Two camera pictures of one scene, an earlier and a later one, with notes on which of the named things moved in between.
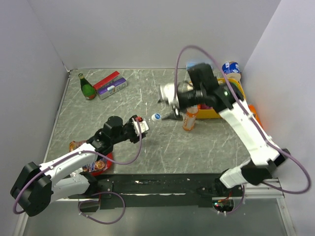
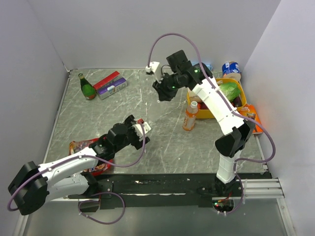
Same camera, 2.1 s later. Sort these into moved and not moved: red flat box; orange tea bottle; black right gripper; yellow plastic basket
Moved: black right gripper
Not moved: red flat box; orange tea bottle; yellow plastic basket
